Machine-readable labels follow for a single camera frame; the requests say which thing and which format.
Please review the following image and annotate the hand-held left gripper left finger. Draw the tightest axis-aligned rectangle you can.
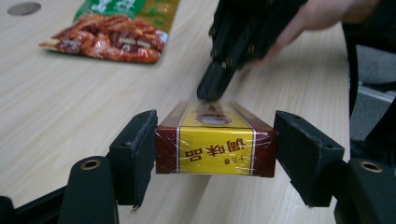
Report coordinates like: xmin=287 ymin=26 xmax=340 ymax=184
xmin=108 ymin=109 xmax=158 ymax=209

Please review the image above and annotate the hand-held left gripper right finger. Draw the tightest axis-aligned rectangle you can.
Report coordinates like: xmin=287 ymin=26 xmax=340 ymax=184
xmin=274 ymin=110 xmax=346 ymax=208

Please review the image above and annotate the right hand-held gripper black cable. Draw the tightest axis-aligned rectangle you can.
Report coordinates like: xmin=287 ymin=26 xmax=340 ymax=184
xmin=342 ymin=22 xmax=361 ymax=119

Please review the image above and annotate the red and green food packet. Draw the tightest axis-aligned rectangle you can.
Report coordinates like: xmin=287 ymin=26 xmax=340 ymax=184
xmin=38 ymin=0 xmax=180 ymax=64

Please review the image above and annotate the small red and yellow box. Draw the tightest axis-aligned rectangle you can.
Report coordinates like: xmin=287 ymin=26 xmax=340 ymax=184
xmin=154 ymin=100 xmax=279 ymax=178

